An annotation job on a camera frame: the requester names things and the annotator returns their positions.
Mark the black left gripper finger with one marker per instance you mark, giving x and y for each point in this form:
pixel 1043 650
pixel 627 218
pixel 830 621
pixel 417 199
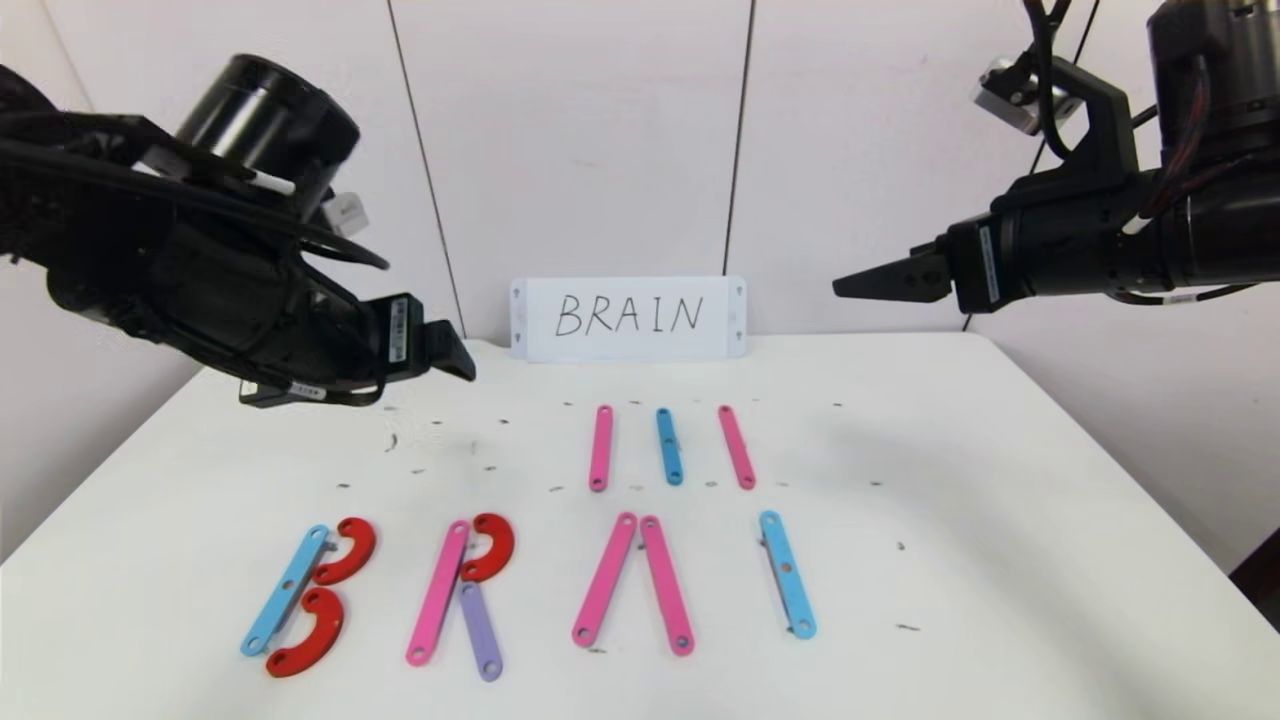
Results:
pixel 450 355

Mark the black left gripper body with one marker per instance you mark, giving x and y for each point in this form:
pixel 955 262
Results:
pixel 398 331

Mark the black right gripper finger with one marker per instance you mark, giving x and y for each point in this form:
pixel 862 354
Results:
pixel 900 280

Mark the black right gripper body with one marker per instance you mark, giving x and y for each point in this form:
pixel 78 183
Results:
pixel 977 264

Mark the long pink bar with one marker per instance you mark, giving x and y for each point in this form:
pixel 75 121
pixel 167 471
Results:
pixel 605 580
pixel 438 593
pixel 667 586
pixel 601 448

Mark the small red curved piece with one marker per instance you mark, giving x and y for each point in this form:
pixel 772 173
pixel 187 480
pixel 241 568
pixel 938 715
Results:
pixel 503 545

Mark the short pink bar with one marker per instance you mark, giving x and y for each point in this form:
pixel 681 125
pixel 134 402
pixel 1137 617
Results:
pixel 737 447

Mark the short dark blue bar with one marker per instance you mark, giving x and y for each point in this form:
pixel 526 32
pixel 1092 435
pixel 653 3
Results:
pixel 669 447

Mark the short purple bar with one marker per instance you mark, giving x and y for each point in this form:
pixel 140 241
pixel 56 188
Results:
pixel 481 632

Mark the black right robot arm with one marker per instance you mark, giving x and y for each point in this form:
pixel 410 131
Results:
pixel 1220 200

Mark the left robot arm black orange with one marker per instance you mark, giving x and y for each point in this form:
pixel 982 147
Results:
pixel 260 120

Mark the white BRAIN sign card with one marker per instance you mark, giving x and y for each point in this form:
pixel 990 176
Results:
pixel 630 318

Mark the large red curved piece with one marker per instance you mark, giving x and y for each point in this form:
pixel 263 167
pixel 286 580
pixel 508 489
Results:
pixel 325 633
pixel 358 553

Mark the long light blue bar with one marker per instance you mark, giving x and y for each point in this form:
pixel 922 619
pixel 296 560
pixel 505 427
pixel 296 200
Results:
pixel 787 575
pixel 287 590

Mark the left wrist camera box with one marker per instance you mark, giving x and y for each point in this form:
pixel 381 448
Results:
pixel 345 215

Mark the black right camera bracket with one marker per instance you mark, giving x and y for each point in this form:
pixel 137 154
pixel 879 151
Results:
pixel 1105 120

